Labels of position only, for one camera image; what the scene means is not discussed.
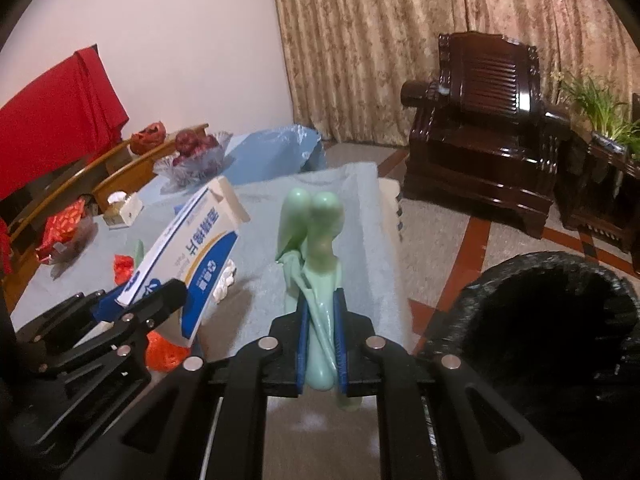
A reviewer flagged beige patterned curtain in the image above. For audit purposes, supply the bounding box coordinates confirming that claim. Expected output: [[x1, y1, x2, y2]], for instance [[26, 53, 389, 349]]
[[262, 0, 633, 148]]

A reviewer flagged clear glass fruit bowl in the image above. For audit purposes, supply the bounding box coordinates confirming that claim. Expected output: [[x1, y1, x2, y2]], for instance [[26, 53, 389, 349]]
[[152, 132, 235, 186]]

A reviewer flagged light wooden chair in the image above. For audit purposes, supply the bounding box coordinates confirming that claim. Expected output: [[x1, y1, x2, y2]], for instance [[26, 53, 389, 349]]
[[92, 122, 211, 211], [0, 135, 136, 301]]

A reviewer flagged green rubber glove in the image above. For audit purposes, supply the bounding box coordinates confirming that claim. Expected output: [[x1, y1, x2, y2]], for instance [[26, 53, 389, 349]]
[[276, 187, 347, 413]]

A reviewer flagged dark wooden armchair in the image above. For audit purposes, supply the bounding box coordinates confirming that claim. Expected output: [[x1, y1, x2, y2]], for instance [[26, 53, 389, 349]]
[[400, 31, 572, 240]]

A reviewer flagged blue plastic sheet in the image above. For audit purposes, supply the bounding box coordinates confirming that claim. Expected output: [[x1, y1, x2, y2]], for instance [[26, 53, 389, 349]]
[[220, 125, 326, 191]]

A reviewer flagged white crumpled tissue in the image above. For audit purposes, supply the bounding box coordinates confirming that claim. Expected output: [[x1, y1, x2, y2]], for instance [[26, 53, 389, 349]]
[[212, 259, 237, 304]]

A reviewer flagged red cloth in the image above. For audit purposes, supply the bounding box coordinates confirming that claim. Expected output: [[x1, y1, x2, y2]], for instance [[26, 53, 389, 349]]
[[0, 45, 130, 201]]

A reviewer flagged small white box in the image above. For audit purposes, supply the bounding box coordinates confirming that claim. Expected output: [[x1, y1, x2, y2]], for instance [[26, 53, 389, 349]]
[[102, 192, 144, 228]]

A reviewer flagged green potted plant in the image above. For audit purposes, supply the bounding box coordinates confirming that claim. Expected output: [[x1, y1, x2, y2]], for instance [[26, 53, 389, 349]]
[[550, 67, 640, 157]]

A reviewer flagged red crumpled wrapper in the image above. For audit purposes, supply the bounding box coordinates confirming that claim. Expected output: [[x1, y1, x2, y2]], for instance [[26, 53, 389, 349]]
[[112, 254, 139, 287]]

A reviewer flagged black bag-lined bin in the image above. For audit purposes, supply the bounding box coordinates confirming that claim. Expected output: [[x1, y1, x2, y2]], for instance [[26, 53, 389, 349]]
[[415, 250, 640, 480]]

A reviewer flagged dark wooden side table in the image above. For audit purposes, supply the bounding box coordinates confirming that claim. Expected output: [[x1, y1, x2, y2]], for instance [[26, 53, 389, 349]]
[[557, 125, 640, 278]]

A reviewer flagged clear plastic bag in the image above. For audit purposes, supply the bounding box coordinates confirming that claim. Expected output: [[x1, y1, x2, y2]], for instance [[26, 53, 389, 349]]
[[50, 217, 99, 281]]

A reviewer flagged red patterned packet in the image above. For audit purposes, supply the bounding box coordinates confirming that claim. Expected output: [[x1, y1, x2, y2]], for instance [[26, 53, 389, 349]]
[[35, 199, 88, 263]]

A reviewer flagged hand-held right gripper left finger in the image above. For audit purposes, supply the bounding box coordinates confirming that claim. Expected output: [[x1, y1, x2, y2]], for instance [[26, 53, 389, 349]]
[[60, 302, 309, 480]]

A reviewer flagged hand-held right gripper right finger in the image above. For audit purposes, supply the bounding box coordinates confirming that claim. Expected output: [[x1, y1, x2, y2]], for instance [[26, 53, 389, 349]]
[[334, 287, 583, 480]]

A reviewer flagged orange foam net sleeve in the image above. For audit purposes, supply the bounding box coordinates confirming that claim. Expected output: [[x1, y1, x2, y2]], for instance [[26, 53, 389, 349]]
[[146, 330, 192, 372]]

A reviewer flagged grey-blue towel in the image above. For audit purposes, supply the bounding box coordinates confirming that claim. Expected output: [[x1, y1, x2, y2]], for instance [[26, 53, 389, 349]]
[[10, 162, 416, 480]]

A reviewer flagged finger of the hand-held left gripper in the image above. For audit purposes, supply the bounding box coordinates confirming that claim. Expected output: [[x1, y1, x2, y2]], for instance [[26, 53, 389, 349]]
[[15, 289, 123, 366], [30, 279, 187, 413]]

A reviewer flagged white and blue cardboard box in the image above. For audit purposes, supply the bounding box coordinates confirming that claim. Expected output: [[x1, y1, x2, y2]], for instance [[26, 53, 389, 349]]
[[117, 176, 251, 348]]

